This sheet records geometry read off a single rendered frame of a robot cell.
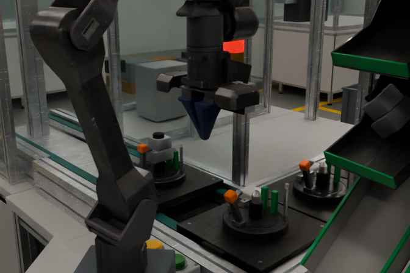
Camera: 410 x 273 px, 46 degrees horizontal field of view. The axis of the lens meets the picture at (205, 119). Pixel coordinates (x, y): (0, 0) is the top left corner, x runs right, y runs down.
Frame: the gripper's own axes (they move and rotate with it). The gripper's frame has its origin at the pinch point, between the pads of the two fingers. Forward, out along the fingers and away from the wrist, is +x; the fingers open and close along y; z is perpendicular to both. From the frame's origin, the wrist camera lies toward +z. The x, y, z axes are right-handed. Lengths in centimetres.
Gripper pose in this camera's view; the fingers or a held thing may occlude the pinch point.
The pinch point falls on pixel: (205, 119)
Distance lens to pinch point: 79.0
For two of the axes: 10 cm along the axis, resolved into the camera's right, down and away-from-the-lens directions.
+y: -6.8, -2.1, 7.0
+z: 7.3, -1.9, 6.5
